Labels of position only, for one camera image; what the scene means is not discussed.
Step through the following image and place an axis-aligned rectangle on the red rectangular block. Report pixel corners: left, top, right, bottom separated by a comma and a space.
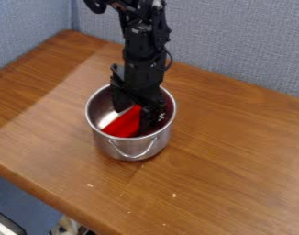
102, 105, 142, 138

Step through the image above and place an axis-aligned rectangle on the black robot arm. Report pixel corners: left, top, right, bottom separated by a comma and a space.
83, 0, 173, 138

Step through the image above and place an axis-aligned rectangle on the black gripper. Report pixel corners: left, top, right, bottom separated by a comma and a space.
111, 54, 167, 135

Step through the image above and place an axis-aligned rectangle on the grey device under table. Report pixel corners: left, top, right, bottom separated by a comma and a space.
0, 213, 27, 235

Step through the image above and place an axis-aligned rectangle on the white object under table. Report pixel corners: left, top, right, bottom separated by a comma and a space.
49, 216, 89, 235

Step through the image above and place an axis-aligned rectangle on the stainless steel pot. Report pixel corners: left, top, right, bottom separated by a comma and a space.
86, 85, 177, 162

